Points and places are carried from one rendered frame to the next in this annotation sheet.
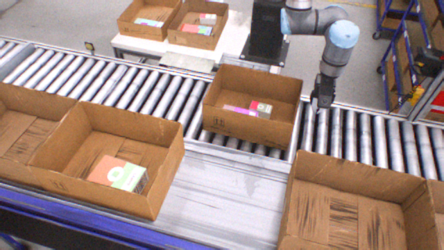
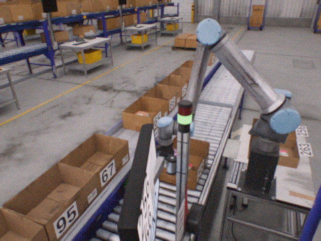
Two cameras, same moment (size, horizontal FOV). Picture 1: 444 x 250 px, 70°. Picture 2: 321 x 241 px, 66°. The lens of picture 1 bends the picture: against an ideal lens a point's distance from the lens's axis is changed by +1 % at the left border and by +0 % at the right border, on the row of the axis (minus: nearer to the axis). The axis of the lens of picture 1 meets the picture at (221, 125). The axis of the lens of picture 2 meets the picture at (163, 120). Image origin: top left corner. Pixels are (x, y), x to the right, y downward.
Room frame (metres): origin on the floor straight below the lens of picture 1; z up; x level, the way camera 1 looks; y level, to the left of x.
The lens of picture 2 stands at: (1.07, -1.70, 2.01)
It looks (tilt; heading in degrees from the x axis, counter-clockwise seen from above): 28 degrees down; 98
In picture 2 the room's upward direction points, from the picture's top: straight up
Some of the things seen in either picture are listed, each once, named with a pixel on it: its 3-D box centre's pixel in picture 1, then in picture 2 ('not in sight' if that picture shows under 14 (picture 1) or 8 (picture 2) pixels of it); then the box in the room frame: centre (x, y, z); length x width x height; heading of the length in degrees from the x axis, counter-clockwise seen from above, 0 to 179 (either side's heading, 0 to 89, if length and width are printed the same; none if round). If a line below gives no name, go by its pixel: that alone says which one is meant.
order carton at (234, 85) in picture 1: (252, 104); (184, 160); (1.01, -0.14, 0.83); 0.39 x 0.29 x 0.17; 74
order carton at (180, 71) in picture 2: not in sight; (184, 77); (0.89, 1.50, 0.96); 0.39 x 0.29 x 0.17; 75
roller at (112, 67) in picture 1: (89, 94); (202, 123); (1.16, 0.68, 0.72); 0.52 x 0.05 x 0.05; 166
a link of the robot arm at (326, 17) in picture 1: (331, 23); (183, 127); (1.01, -0.38, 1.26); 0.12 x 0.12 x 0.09; 87
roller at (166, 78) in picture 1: (148, 107); (194, 138); (1.08, 0.36, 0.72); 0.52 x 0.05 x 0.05; 166
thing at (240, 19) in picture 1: (205, 32); (271, 157); (1.73, 0.12, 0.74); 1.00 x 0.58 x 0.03; 75
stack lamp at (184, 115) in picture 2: not in sight; (184, 113); (1.03, -0.92, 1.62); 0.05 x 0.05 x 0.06
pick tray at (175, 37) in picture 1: (200, 23); (272, 149); (1.73, 0.15, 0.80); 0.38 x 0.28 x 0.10; 168
